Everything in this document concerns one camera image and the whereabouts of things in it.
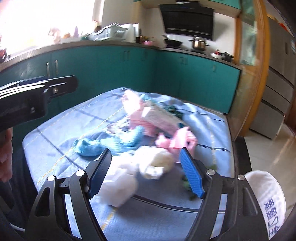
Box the pink bowl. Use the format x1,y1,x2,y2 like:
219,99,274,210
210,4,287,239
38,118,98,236
142,41,154,46

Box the black small pot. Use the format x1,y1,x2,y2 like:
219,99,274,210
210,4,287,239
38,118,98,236
221,52,234,63

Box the silver refrigerator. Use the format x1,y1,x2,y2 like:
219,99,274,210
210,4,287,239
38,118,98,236
250,18,295,139

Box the pink wrapper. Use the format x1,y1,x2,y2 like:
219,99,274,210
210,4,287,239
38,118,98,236
155,126,198,162

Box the teal lower cabinets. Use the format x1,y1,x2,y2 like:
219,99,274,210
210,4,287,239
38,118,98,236
0,44,241,153

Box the pink plastic package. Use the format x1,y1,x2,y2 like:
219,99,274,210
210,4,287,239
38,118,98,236
121,89,157,137

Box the white dish rack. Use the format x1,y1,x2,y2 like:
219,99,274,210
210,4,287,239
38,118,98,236
88,23,128,41

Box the green vegetable leaf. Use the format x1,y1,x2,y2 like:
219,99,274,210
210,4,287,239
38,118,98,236
181,161,219,200

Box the white bag lined trash bin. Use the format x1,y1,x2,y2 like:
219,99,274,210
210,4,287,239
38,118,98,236
245,170,287,239

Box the wooden glass sliding door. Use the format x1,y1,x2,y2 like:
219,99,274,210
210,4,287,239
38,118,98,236
227,1,270,141

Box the steel stock pot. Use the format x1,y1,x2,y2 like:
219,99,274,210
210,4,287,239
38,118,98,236
189,37,209,51

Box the white bowl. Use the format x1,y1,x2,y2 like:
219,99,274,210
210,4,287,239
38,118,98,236
210,53,223,59

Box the white tissue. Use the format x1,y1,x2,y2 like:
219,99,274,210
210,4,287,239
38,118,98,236
98,162,138,208

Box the black wok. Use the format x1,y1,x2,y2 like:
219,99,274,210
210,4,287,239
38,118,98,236
162,35,183,48

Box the dark green foil wrapper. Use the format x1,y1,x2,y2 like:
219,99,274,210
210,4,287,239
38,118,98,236
164,104,183,119

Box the person's left hand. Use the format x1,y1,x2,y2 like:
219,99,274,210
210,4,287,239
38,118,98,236
0,128,13,183

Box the blue quilted cloth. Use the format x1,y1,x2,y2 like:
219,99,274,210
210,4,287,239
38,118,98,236
73,126,144,157

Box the black range hood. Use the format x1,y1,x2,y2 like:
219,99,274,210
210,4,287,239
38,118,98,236
159,1,214,40

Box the white medicine box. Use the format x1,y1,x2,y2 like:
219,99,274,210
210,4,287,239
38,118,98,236
141,100,186,135

